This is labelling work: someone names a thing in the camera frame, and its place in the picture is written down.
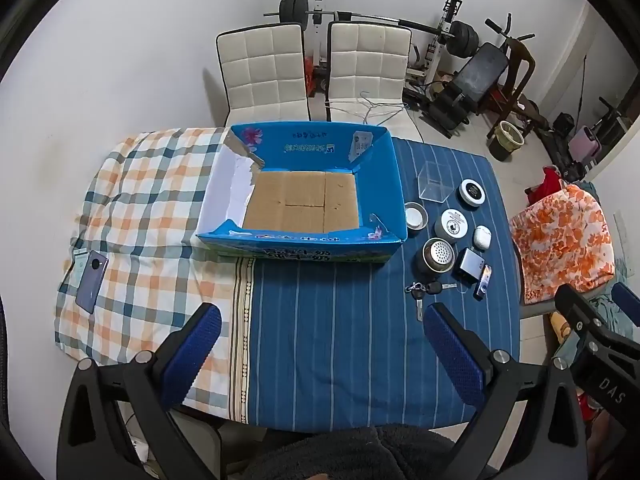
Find barbell with black plates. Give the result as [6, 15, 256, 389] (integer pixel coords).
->
[264, 0, 481, 58]

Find blue cardboard box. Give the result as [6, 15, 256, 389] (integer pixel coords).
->
[195, 121, 408, 265]

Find round black and white tin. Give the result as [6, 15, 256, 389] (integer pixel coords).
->
[459, 178, 485, 208]

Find metal strainer cup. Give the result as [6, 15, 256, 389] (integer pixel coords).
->
[414, 238, 457, 278]

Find small metal bowl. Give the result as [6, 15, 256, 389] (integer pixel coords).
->
[404, 202, 427, 231]

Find brown exercise machine frame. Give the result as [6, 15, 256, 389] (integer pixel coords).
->
[484, 16, 551, 132]

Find dark bucket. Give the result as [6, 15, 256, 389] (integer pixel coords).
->
[487, 121, 526, 162]

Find silver and black lighter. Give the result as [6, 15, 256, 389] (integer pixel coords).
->
[474, 265, 493, 301]

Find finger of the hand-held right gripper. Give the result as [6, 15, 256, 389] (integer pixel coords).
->
[612, 281, 640, 333]
[554, 283, 610, 343]

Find pale green card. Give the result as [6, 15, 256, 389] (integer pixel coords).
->
[64, 249, 91, 291]

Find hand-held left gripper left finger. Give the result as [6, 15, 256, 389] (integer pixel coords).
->
[57, 302, 223, 480]

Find grey smartphone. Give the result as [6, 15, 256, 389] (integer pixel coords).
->
[74, 250, 107, 315]

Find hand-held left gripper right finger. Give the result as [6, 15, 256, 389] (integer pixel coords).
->
[422, 302, 601, 480]

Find silver rectangular case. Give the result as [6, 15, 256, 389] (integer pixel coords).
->
[454, 247, 485, 279]

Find red equipment part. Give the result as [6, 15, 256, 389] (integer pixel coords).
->
[302, 57, 328, 97]

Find white wire hangers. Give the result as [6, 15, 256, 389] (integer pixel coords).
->
[325, 91, 407, 125]

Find teal cloth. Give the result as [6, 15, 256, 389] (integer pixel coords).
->
[587, 280, 640, 335]

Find clear plastic box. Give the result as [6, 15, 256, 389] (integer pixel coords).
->
[419, 161, 460, 203]

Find black padded exercise bench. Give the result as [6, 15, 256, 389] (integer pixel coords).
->
[425, 42, 511, 137]

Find black car key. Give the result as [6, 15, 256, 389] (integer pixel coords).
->
[405, 281, 462, 322]

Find round white lidded tin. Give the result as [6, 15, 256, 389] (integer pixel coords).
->
[434, 208, 468, 241]

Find orange floral cushion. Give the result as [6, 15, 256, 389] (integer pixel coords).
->
[509, 185, 617, 306]

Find white padded chair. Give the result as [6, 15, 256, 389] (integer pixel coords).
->
[326, 21, 422, 141]
[216, 24, 311, 128]

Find pink bag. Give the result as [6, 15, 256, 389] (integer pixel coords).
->
[570, 127, 601, 167]

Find red cloth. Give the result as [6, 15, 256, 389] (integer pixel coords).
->
[524, 166, 567, 206]

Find blue striped cloth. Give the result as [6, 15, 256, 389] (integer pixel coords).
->
[227, 137, 523, 433]

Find orange checked cloth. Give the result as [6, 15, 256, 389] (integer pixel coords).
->
[54, 127, 256, 416]

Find white barbell rack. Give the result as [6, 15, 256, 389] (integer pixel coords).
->
[300, 0, 463, 96]

